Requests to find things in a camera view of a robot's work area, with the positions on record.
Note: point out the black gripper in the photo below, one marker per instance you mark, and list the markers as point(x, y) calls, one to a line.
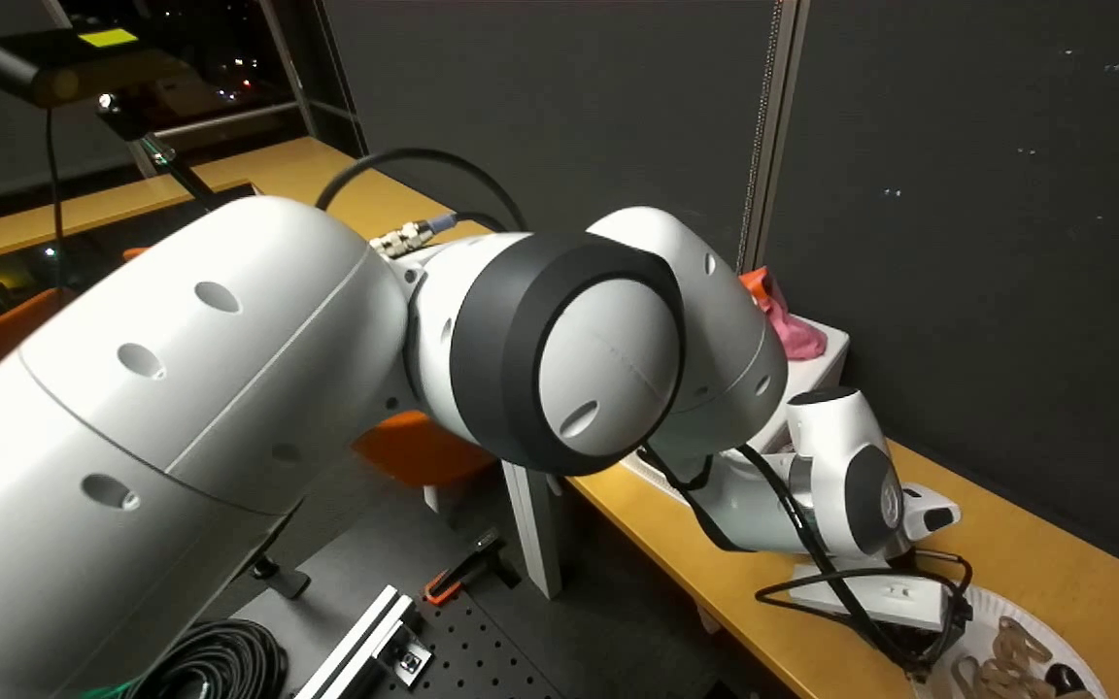
point(935, 648)

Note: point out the tan rubber bands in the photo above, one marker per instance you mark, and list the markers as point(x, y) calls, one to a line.
point(1006, 663)

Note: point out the white paper plate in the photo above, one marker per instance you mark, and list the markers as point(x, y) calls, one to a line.
point(1078, 655)

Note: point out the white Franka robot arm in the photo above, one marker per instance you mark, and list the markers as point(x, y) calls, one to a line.
point(194, 391)

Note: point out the pink and orange cloth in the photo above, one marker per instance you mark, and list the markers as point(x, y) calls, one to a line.
point(786, 318)

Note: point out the grey table leg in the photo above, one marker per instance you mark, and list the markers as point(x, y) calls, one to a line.
point(532, 526)

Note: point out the grey metal partition strip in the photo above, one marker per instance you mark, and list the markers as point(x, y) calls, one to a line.
point(768, 129)

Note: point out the orange chair with perforated panel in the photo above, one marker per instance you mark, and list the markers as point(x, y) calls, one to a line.
point(424, 452)

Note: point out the aluminium extrusion rail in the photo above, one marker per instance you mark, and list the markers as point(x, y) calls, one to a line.
point(358, 648)

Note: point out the black camera with yellow label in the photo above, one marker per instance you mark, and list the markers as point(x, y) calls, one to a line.
point(58, 65)

